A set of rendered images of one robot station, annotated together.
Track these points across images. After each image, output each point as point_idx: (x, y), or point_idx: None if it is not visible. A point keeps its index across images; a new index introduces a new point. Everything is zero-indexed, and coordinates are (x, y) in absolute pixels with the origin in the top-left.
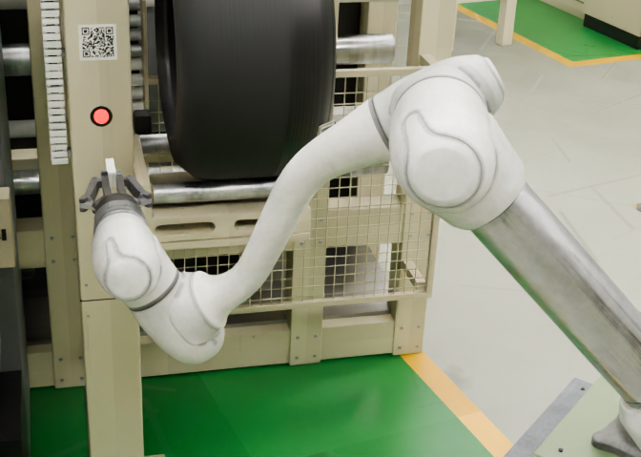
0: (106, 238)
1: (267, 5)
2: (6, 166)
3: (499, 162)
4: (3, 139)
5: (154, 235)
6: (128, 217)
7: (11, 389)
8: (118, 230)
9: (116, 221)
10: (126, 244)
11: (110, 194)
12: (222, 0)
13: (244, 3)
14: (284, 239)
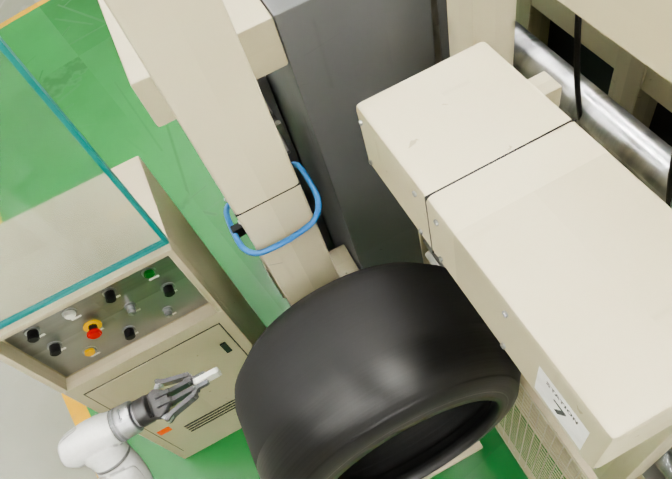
0: (76, 427)
1: (251, 435)
2: (389, 255)
3: None
4: (379, 246)
5: (105, 448)
6: (98, 429)
7: None
8: (78, 431)
9: (89, 425)
10: (64, 443)
11: (157, 396)
12: (238, 395)
13: (244, 414)
14: None
